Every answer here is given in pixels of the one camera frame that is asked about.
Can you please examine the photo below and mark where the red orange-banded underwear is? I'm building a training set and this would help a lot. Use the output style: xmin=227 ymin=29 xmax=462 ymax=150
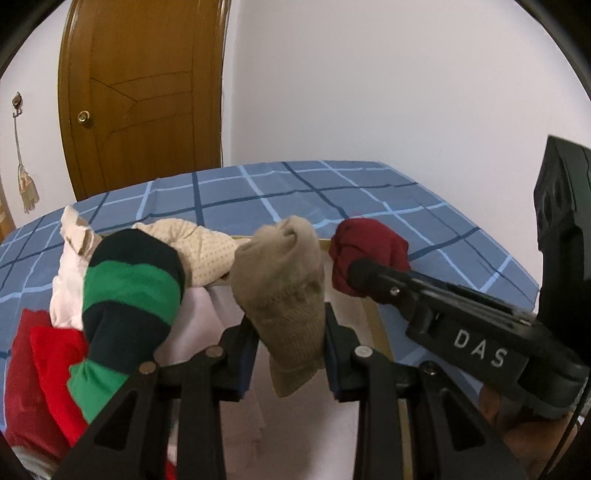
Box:
xmin=330 ymin=219 xmax=410 ymax=296

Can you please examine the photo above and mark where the beige curtain tassel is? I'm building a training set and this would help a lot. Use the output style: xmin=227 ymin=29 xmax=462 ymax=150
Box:
xmin=14 ymin=115 xmax=41 ymax=214

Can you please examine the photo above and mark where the green black striped underwear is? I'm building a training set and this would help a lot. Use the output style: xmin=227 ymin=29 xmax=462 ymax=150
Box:
xmin=67 ymin=228 xmax=186 ymax=424

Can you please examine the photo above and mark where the tan underwear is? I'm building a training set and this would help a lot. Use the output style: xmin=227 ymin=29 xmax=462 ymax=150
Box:
xmin=229 ymin=217 xmax=326 ymax=398

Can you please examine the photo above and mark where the blue plaid tablecloth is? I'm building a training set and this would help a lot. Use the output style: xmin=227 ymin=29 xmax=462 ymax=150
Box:
xmin=0 ymin=159 xmax=541 ymax=384

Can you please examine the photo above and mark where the beige dotted underwear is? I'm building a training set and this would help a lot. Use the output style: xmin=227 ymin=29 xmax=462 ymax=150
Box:
xmin=133 ymin=219 xmax=238 ymax=288

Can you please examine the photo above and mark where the person's right hand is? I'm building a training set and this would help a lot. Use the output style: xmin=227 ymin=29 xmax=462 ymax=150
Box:
xmin=479 ymin=383 xmax=578 ymax=480

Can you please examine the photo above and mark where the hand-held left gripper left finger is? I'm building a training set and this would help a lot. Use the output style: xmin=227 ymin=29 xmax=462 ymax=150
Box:
xmin=58 ymin=318 xmax=260 ymax=480

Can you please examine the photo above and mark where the gold cardboard tray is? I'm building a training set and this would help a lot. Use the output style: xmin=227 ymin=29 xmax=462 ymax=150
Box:
xmin=152 ymin=234 xmax=413 ymax=480

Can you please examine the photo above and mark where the bright red underwear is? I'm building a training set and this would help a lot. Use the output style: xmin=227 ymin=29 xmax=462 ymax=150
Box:
xmin=30 ymin=325 xmax=93 ymax=448

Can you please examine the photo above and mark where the white underwear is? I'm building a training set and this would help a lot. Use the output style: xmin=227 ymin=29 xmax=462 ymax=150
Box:
xmin=48 ymin=205 xmax=100 ymax=330

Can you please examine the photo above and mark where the brown wooden door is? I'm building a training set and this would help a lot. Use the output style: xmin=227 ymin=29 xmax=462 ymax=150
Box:
xmin=58 ymin=0 xmax=232 ymax=201

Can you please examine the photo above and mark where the pale pink underwear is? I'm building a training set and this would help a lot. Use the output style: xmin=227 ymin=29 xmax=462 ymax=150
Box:
xmin=154 ymin=284 xmax=269 ymax=462

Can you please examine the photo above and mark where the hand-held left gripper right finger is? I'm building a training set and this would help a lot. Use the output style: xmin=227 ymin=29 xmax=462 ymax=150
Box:
xmin=323 ymin=302 xmax=527 ymax=480

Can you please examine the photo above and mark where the maroon grey-banded underwear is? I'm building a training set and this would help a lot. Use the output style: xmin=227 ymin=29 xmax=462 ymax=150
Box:
xmin=4 ymin=308 xmax=70 ymax=469

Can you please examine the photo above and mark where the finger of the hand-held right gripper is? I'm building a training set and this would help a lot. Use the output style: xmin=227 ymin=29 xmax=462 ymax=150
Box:
xmin=348 ymin=257 xmax=536 ymax=326

